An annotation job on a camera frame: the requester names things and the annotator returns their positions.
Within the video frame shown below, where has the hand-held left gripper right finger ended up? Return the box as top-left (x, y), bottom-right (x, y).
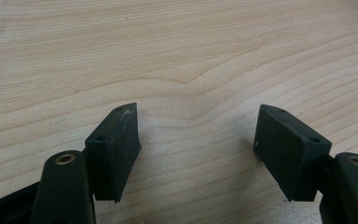
top-left (253, 104), bottom-right (333, 203)

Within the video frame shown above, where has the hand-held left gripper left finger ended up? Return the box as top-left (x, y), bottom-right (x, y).
top-left (84, 102), bottom-right (143, 203)

